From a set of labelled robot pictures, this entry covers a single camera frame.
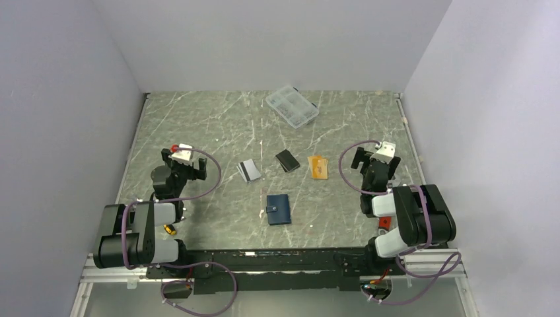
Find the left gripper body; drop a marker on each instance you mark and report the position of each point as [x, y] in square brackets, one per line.
[182, 172]

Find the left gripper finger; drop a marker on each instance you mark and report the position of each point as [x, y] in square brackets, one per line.
[201, 172]
[166, 153]

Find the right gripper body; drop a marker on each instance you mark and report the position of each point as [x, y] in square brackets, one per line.
[364, 183]

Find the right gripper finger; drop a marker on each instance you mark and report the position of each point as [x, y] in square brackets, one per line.
[360, 157]
[393, 165]

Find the blue leather card holder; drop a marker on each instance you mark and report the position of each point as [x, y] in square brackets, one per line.
[278, 209]

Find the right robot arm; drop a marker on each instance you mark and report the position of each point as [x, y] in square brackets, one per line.
[422, 216]

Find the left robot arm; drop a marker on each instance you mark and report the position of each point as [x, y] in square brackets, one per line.
[134, 236]

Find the orange card stack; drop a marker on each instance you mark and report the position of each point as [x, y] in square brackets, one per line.
[318, 167]

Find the silver card stack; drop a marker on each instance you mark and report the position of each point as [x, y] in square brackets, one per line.
[248, 171]

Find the black card stack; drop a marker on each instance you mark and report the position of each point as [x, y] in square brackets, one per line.
[287, 161]

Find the red tool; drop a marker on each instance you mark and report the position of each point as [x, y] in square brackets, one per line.
[384, 225]

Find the yellow black screwdriver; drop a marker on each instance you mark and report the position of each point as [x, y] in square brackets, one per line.
[170, 229]

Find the clear plastic organizer box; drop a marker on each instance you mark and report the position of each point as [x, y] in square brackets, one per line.
[290, 104]

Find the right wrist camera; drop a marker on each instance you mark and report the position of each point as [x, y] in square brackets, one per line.
[385, 152]

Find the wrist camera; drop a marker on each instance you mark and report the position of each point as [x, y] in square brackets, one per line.
[385, 152]
[181, 153]

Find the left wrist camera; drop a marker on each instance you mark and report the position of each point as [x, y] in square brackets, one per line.
[181, 153]

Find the black base frame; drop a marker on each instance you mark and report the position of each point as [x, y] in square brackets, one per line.
[223, 282]

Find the aluminium rail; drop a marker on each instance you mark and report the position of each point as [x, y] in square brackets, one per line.
[109, 271]

